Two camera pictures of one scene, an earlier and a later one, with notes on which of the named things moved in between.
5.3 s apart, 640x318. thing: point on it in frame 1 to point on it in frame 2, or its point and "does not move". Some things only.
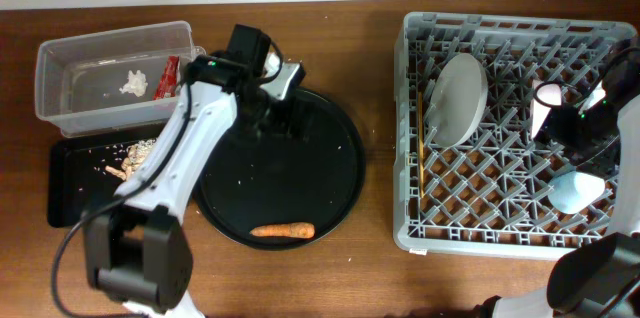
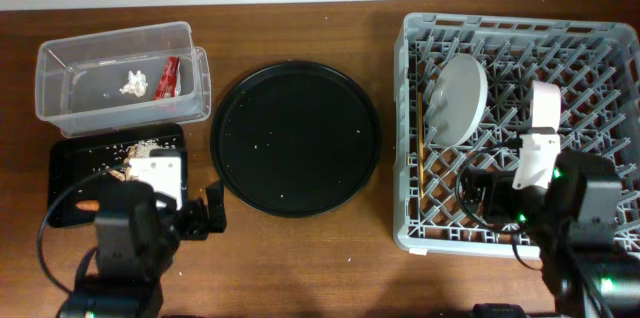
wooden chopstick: (421, 140) does not move
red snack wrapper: (167, 83) does not move
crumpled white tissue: (136, 84) does not move
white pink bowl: (547, 96) does not move
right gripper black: (554, 125) to (495, 184)
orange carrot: (300, 230) to (88, 205)
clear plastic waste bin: (113, 81) does not move
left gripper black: (289, 124) to (201, 225)
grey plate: (459, 99) does not move
